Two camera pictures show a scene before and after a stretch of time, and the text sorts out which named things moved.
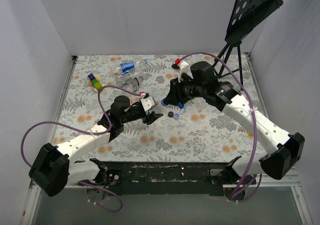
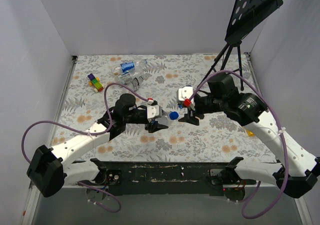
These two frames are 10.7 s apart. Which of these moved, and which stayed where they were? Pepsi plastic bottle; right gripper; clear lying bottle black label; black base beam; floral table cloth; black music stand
Moved: Pepsi plastic bottle; right gripper
Stayed: black base beam; floral table cloth; clear lying bottle black label; black music stand
